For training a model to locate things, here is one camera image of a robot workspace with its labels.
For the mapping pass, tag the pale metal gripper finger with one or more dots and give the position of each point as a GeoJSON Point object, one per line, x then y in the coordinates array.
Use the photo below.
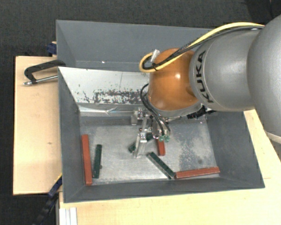
{"type": "Point", "coordinates": [143, 146]}
{"type": "Point", "coordinates": [137, 149]}

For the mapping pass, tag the dark green flat block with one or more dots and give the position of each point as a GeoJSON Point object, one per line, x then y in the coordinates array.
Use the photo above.
{"type": "Point", "coordinates": [161, 164]}
{"type": "Point", "coordinates": [132, 147]}
{"type": "Point", "coordinates": [97, 160]}

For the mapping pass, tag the red-brown flat block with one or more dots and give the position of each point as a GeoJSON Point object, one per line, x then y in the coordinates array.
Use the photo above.
{"type": "Point", "coordinates": [161, 148]}
{"type": "Point", "coordinates": [196, 172]}
{"type": "Point", "coordinates": [86, 160]}

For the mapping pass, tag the grey metal bin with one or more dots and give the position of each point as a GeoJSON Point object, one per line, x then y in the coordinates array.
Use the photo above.
{"type": "Point", "coordinates": [121, 167]}

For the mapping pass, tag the pale wood flat board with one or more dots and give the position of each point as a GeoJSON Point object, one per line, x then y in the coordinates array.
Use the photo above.
{"type": "Point", "coordinates": [35, 130]}

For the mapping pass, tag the black cylinder on white bracket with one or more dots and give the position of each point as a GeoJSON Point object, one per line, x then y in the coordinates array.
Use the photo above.
{"type": "Point", "coordinates": [196, 114]}

